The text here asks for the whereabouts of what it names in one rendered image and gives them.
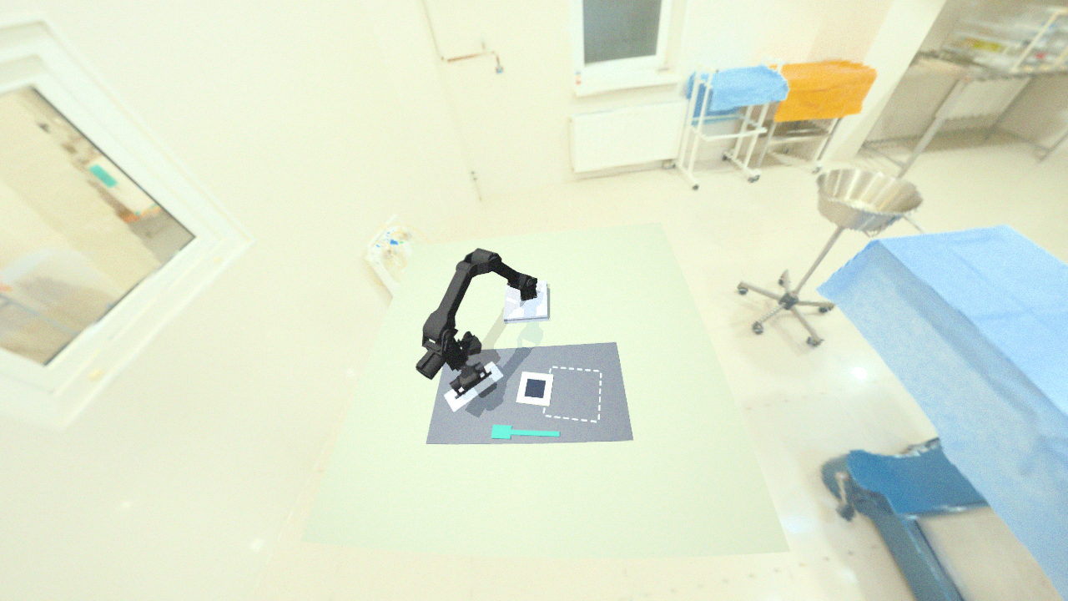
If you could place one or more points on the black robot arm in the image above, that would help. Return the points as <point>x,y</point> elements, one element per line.
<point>440,325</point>

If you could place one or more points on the cream tile with dark square mark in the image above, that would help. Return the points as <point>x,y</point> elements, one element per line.
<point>535,389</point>

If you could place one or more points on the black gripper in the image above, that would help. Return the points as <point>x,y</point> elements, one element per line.
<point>469,375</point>

